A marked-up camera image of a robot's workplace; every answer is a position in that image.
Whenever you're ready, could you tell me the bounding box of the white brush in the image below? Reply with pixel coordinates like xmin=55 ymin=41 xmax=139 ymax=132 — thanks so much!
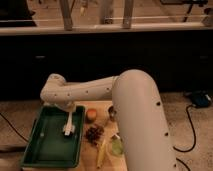
xmin=63 ymin=111 xmax=75 ymax=136

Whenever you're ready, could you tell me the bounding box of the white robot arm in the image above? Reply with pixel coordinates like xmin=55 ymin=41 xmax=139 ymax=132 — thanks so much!
xmin=40 ymin=69 xmax=179 ymax=171

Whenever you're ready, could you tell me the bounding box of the green plastic tray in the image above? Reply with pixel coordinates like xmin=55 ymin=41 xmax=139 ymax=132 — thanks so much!
xmin=21 ymin=106 xmax=85 ymax=169

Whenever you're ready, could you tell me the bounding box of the orange fruit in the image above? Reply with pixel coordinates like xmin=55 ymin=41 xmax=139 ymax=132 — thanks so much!
xmin=86 ymin=109 xmax=97 ymax=123

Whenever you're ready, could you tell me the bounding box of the brown pine cone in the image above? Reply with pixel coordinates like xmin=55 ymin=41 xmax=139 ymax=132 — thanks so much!
xmin=85 ymin=126 xmax=104 ymax=145

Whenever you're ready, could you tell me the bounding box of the metal cup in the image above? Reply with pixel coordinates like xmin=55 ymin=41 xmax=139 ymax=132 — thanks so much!
xmin=108 ymin=106 xmax=116 ymax=122

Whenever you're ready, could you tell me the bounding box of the yellow banana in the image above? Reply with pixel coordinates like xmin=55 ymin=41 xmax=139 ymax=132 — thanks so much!
xmin=96 ymin=139 xmax=106 ymax=168

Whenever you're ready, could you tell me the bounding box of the black power adapter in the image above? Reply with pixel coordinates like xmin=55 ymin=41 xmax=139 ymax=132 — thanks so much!
xmin=191 ymin=92 xmax=212 ymax=108

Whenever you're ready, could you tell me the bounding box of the black cable left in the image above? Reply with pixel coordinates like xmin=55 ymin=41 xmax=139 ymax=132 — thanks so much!
xmin=0 ymin=112 xmax=30 ymax=144

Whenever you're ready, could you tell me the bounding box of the black cable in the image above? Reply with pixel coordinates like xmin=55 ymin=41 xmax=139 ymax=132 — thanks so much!
xmin=0 ymin=112 xmax=30 ymax=144
xmin=173 ymin=104 xmax=198 ymax=171

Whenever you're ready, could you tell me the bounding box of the black cable right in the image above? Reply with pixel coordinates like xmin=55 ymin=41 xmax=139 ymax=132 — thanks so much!
xmin=173 ymin=104 xmax=198 ymax=171

